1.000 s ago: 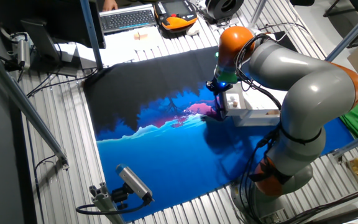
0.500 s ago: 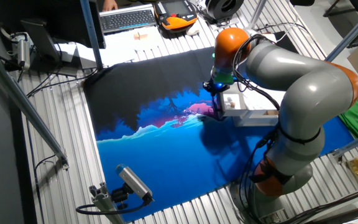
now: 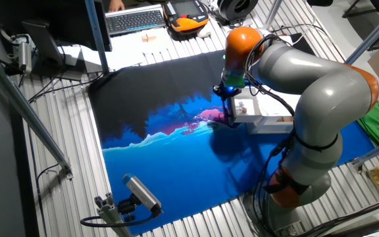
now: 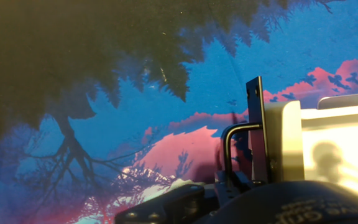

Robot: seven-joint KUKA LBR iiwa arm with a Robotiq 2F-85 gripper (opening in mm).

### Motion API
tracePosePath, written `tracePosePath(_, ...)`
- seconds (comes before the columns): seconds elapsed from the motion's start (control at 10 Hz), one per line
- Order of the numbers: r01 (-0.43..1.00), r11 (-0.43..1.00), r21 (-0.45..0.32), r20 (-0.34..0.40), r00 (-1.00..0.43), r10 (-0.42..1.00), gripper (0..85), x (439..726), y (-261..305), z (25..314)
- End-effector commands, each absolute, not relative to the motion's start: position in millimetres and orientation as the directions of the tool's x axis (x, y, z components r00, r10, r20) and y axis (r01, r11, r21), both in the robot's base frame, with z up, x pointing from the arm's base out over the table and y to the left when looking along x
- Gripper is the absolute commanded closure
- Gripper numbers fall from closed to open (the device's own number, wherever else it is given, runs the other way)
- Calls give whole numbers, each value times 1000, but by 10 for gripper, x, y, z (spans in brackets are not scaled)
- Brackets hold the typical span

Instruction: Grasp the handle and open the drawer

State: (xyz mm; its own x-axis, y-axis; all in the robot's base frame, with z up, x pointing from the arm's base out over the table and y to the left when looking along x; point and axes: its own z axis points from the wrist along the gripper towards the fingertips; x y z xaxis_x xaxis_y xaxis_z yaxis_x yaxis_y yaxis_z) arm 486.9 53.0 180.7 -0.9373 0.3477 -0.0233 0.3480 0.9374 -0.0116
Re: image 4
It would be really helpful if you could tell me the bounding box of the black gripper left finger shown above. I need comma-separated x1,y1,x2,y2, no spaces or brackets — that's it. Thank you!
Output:
114,184,206,224

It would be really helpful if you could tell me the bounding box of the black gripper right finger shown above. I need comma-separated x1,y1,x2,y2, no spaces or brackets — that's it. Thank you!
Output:
214,169,254,208

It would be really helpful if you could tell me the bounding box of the white drawer with black handle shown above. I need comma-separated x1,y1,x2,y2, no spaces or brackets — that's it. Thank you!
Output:
221,76,358,197

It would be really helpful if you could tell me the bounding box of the printed forest landscape mat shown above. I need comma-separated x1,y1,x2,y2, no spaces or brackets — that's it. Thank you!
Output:
0,0,358,224

